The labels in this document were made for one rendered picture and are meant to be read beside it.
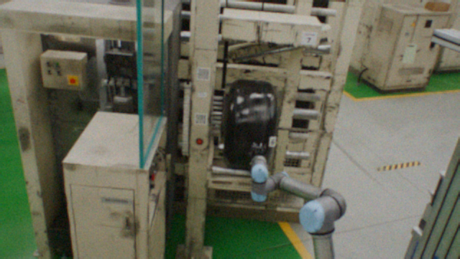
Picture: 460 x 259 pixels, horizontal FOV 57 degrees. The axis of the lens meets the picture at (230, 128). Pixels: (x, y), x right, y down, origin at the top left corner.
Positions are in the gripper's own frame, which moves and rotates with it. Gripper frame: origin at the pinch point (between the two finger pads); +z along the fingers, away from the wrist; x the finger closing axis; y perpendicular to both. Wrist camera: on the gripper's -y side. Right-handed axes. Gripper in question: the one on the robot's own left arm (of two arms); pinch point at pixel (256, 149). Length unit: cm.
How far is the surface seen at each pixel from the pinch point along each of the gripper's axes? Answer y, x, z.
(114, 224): -32, 69, -35
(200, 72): 35, 35, 24
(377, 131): -86, -177, 288
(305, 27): 62, -25, 47
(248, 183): -32.8, 0.4, 21.6
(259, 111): 17.8, -0.1, 13.8
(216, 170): -26.6, 20.9, 23.3
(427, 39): 17, -270, 424
